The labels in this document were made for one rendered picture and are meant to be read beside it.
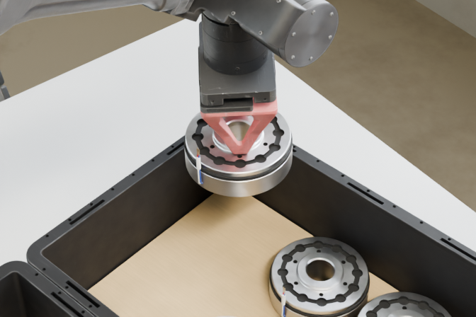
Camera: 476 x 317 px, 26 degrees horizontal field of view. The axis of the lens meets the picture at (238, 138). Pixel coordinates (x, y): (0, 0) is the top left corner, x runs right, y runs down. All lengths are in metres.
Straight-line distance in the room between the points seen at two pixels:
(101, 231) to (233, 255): 0.15
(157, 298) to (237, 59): 0.32
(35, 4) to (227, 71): 0.40
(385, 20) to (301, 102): 1.40
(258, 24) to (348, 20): 2.10
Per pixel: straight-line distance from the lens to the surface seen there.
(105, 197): 1.06
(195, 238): 1.15
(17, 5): 0.50
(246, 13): 0.80
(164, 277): 1.11
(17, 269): 1.01
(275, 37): 0.78
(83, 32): 2.85
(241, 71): 0.89
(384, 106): 2.61
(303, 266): 1.08
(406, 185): 1.41
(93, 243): 1.07
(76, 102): 1.53
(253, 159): 0.96
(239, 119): 0.99
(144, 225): 1.13
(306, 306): 1.05
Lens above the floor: 1.68
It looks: 42 degrees down
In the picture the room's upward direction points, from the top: straight up
